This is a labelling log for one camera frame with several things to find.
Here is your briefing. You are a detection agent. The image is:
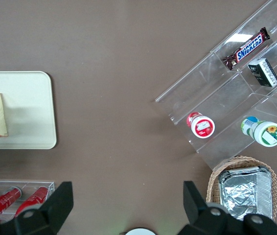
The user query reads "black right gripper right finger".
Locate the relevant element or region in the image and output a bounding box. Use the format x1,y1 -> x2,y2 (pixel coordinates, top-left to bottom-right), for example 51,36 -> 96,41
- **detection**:
179,180 -> 230,235

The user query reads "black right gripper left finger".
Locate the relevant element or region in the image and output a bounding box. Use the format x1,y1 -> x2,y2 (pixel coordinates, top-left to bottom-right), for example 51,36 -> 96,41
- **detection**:
14,181 -> 74,235

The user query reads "light tan wicker basket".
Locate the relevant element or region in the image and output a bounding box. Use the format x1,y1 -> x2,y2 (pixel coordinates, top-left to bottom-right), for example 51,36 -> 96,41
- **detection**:
206,155 -> 277,221

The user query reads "beige plastic tray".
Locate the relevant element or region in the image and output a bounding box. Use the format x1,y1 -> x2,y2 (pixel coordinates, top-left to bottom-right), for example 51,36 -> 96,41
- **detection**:
0,70 -> 57,150

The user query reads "clear acrylic bottle rack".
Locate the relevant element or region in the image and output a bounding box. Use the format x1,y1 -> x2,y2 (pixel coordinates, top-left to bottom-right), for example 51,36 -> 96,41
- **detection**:
0,180 -> 56,222

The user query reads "red cola bottle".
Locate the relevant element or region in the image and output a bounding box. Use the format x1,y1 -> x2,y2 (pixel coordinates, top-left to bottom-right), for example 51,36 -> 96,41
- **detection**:
0,186 -> 23,218
14,186 -> 49,217

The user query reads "silver foil container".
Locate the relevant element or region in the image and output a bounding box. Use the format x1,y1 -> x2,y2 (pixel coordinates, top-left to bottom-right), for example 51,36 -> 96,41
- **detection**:
217,165 -> 274,221

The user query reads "red lid yoghurt cup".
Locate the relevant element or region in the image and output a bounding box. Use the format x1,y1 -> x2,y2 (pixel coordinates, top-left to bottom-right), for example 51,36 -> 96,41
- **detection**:
186,111 -> 216,139

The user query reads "green lid yoghurt cup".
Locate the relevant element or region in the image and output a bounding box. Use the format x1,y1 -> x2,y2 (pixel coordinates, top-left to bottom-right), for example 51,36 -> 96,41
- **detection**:
240,116 -> 277,148

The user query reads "clear acrylic stepped shelf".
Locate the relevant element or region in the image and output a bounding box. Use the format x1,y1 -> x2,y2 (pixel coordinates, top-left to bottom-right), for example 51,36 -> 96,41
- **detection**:
155,0 -> 277,171

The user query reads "small black white carton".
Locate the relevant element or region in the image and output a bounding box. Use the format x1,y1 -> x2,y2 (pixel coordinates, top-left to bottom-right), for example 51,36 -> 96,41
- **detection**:
248,57 -> 277,88

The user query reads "snickers chocolate bar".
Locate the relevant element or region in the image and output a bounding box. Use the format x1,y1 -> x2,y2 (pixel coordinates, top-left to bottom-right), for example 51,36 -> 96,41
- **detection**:
222,26 -> 271,71

